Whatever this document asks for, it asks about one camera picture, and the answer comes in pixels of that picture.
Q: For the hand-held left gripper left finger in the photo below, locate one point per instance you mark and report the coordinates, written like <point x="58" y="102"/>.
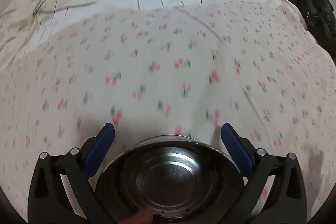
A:
<point x="103" y="144"/>

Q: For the person's left hand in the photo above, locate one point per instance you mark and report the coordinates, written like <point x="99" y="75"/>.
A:
<point x="141" y="217"/>

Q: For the black garment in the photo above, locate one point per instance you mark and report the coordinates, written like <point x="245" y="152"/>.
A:
<point x="315" y="11"/>

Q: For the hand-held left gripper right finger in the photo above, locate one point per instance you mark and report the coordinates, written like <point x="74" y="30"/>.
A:
<point x="233" y="145"/>

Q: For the round metal tin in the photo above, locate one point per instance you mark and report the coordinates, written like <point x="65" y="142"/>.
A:
<point x="170" y="176"/>

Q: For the cherry print bed sheet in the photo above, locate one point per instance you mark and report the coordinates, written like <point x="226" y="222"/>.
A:
<point x="157" y="56"/>

